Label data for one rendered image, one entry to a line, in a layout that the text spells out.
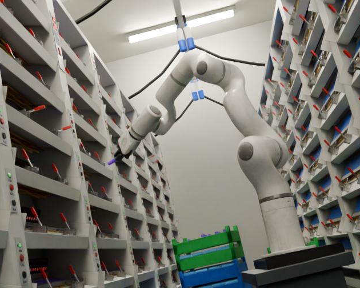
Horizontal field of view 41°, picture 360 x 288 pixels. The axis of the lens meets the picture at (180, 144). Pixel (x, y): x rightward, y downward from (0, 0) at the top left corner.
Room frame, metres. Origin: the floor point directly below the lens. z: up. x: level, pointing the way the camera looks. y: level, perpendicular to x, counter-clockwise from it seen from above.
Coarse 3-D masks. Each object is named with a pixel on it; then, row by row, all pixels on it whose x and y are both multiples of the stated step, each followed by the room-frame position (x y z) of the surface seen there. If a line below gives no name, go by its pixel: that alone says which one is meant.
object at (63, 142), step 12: (12, 108) 1.36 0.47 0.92; (12, 120) 1.37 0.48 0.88; (24, 120) 1.45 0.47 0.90; (12, 132) 1.65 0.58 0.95; (24, 132) 1.64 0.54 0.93; (36, 132) 1.55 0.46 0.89; (48, 132) 1.65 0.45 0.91; (24, 144) 1.76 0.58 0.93; (36, 144) 1.86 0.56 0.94; (48, 144) 1.85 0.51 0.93; (60, 144) 1.78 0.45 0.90; (72, 144) 1.91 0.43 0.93
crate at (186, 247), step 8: (224, 232) 2.35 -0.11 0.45; (232, 232) 2.39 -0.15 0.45; (176, 240) 2.44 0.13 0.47; (184, 240) 2.60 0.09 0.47; (192, 240) 2.40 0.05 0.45; (200, 240) 2.39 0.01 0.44; (208, 240) 2.38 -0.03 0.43; (216, 240) 2.37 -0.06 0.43; (224, 240) 2.36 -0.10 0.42; (232, 240) 2.35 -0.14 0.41; (240, 240) 2.52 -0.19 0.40; (176, 248) 2.43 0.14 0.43; (184, 248) 2.41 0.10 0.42; (192, 248) 2.40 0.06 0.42; (200, 248) 2.39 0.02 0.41; (208, 248) 2.57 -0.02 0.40
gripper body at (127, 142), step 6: (126, 132) 2.18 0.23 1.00; (120, 138) 2.21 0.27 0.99; (126, 138) 2.17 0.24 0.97; (132, 138) 2.14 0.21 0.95; (120, 144) 2.20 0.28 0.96; (126, 144) 2.17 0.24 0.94; (132, 144) 2.15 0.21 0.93; (138, 144) 2.17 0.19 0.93; (126, 150) 2.17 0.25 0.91; (132, 150) 2.19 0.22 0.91
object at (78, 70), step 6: (60, 36) 2.04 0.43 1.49; (60, 42) 2.05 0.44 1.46; (66, 48) 2.13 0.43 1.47; (66, 54) 2.24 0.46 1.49; (72, 54) 2.22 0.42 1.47; (66, 60) 2.32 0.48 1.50; (72, 60) 2.23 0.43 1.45; (78, 60) 2.32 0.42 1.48; (66, 66) 2.41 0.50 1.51; (72, 66) 2.41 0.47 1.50; (78, 66) 2.33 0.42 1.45; (84, 66) 2.41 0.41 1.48; (72, 72) 2.50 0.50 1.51; (78, 72) 2.50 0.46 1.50; (84, 72) 2.42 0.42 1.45; (90, 72) 2.61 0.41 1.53; (78, 78) 2.60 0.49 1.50; (84, 78) 2.60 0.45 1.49; (90, 78) 2.54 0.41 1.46
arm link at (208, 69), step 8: (184, 56) 1.88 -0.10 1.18; (192, 56) 1.85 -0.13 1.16; (200, 56) 1.78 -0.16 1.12; (208, 56) 1.74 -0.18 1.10; (184, 64) 1.88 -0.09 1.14; (192, 64) 1.84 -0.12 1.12; (200, 64) 1.73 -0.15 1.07; (208, 64) 1.72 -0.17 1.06; (216, 64) 1.73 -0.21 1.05; (176, 72) 1.91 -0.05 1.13; (184, 72) 1.90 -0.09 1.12; (192, 72) 1.89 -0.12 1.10; (200, 72) 1.74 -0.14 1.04; (208, 72) 1.73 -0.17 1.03; (216, 72) 1.74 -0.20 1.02; (224, 72) 1.77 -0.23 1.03; (184, 80) 1.92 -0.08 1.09; (208, 80) 1.76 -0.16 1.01; (216, 80) 1.77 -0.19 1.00
